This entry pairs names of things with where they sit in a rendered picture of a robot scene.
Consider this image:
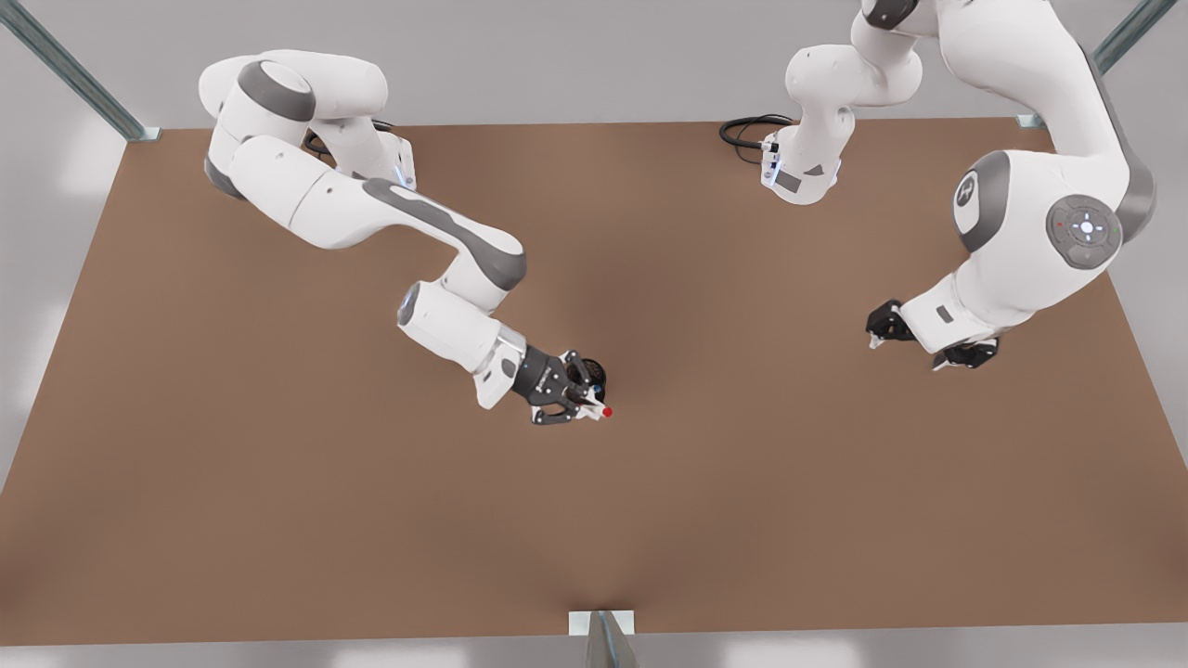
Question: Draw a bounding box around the black cable loop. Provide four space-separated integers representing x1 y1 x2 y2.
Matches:
304 119 397 159
718 113 796 165

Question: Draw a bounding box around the silver frame post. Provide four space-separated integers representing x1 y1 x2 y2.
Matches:
0 0 161 144
568 610 637 668
1015 0 1181 130

